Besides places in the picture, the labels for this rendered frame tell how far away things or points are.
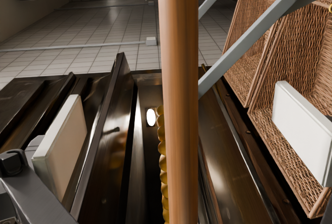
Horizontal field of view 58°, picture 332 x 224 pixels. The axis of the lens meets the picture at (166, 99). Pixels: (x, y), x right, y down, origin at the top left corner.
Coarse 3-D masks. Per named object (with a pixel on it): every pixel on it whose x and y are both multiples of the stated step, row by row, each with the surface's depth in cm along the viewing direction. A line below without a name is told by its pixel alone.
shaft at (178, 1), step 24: (168, 0) 21; (192, 0) 21; (168, 24) 22; (192, 24) 22; (168, 48) 23; (192, 48) 23; (168, 72) 24; (192, 72) 24; (168, 96) 24; (192, 96) 24; (168, 120) 26; (192, 120) 25; (168, 144) 27; (192, 144) 26; (168, 168) 28; (192, 168) 27; (168, 192) 30; (192, 192) 29; (192, 216) 30
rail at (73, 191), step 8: (112, 72) 145; (104, 96) 120; (96, 120) 103; (88, 136) 95; (88, 144) 90; (88, 152) 86; (80, 168) 80; (80, 176) 77; (72, 184) 75; (72, 192) 72; (72, 200) 70
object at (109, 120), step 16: (112, 80) 135; (128, 80) 164; (112, 96) 120; (128, 96) 152; (112, 112) 113; (128, 112) 143; (96, 128) 98; (112, 128) 108; (96, 144) 89; (112, 144) 103; (96, 160) 84; (112, 160) 98; (96, 176) 81; (112, 176) 94; (80, 192) 71; (96, 192) 78; (112, 192) 90; (80, 208) 67; (96, 208) 75; (112, 208) 86
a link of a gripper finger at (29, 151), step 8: (40, 136) 16; (32, 144) 16; (32, 152) 15; (32, 168) 14; (0, 184) 13; (0, 192) 13; (0, 200) 13; (8, 200) 13; (0, 208) 13; (8, 208) 13; (0, 216) 13; (8, 216) 13; (16, 216) 13
